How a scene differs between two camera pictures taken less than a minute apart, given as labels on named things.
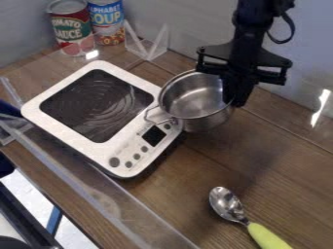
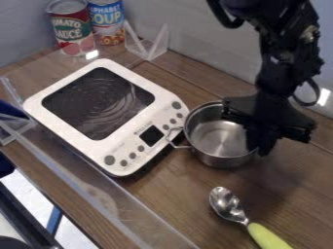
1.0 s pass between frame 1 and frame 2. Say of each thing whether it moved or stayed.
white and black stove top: stayed
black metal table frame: stayed
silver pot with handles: moved
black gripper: moved
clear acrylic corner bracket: stayed
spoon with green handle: stayed
